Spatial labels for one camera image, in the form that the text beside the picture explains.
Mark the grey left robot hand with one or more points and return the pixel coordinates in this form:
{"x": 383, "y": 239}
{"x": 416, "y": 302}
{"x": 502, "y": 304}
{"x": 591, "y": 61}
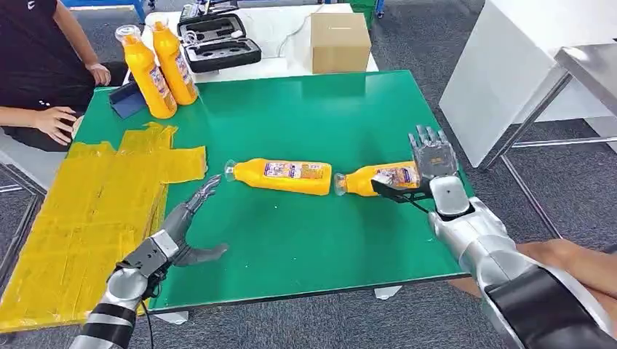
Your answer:
{"x": 177, "y": 226}

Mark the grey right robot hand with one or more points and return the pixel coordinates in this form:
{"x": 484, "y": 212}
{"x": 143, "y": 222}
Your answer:
{"x": 436, "y": 159}

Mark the orange drink bottle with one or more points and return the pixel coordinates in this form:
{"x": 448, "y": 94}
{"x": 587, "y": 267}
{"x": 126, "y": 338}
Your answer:
{"x": 149, "y": 82}
{"x": 359, "y": 184}
{"x": 173, "y": 62}
{"x": 289, "y": 184}

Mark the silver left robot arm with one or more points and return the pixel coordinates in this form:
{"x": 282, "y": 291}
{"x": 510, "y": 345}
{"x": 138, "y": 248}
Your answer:
{"x": 125, "y": 289}

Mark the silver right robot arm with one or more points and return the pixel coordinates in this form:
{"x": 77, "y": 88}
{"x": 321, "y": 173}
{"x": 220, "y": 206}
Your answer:
{"x": 482, "y": 236}

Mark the yellow sheet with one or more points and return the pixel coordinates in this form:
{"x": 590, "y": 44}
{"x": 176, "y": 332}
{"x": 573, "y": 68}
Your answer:
{"x": 72, "y": 217}

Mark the cardboard box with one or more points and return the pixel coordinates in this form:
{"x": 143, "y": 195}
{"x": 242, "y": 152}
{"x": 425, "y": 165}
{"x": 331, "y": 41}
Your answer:
{"x": 340, "y": 46}

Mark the green table mat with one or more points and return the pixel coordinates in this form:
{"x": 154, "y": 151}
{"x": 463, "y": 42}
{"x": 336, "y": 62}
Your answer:
{"x": 289, "y": 120}

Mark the person's right hand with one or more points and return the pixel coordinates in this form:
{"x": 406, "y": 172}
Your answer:
{"x": 55, "y": 123}

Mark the person's hand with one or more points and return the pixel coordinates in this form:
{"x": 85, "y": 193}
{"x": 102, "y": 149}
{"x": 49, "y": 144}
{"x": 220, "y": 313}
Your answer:
{"x": 100, "y": 74}
{"x": 55, "y": 123}

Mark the pale grey bench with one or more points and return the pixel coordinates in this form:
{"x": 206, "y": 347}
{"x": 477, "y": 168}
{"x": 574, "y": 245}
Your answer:
{"x": 29, "y": 164}

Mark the green crate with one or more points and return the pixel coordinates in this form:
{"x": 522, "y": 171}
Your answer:
{"x": 361, "y": 7}

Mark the person's left hand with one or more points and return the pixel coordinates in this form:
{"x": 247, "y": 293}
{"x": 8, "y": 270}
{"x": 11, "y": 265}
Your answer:
{"x": 100, "y": 74}

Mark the open black foam case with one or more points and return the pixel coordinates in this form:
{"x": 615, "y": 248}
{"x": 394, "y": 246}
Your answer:
{"x": 221, "y": 55}

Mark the steel table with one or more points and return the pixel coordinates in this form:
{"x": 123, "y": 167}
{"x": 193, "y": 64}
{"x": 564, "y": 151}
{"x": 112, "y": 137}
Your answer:
{"x": 593, "y": 67}

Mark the white table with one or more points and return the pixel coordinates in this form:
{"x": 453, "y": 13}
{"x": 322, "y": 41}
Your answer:
{"x": 270, "y": 62}

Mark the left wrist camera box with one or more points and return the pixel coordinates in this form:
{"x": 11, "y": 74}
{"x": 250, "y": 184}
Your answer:
{"x": 152, "y": 253}

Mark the blue metal frame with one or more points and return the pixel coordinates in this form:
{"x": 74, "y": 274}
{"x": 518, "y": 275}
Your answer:
{"x": 140, "y": 9}

